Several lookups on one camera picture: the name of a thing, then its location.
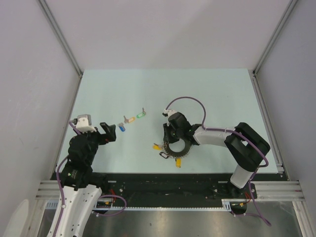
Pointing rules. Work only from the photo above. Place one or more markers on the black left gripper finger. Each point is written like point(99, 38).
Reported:
point(111, 133)
point(105, 127)

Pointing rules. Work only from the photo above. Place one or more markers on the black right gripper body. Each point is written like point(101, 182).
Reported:
point(173, 136)

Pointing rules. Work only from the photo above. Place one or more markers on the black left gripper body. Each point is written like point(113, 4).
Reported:
point(95, 138)

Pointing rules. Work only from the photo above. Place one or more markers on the metal disc keyring organizer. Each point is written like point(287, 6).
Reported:
point(178, 149)

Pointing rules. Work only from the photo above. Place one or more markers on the yellow tag key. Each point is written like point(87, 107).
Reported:
point(158, 147)
point(178, 162)

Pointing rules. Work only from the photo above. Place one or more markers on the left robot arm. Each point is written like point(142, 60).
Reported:
point(79, 186)

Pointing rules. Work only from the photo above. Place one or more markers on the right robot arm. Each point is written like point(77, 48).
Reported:
point(246, 146)

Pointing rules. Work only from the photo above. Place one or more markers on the blue tag key on table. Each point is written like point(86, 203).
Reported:
point(121, 127)

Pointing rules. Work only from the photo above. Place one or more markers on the orange tag key on table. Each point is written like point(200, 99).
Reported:
point(129, 120)

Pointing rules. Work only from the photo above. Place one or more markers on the green tag key on table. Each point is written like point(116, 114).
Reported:
point(142, 114)

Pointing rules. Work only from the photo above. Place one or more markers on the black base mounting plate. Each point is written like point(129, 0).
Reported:
point(170, 190)

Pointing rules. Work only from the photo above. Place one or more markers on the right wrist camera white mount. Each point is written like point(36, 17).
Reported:
point(167, 113)

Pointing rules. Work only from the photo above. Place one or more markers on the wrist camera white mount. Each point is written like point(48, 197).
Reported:
point(167, 113)
point(83, 123)

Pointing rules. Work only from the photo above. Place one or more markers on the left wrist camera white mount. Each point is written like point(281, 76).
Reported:
point(83, 123)

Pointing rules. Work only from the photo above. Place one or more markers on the aluminium front rail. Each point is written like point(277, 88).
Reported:
point(266, 190)

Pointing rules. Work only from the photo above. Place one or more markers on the white slotted cable duct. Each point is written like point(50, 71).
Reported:
point(224, 206)

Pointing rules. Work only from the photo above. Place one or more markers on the right aluminium side rail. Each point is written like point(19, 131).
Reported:
point(268, 125)

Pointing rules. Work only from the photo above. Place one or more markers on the left aluminium frame post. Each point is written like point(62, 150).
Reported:
point(59, 35)

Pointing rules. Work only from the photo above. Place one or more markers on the aluminium frame post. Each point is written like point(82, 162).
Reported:
point(59, 35)
point(276, 33)

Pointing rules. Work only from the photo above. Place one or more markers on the right aluminium frame post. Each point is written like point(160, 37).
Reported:
point(276, 33)

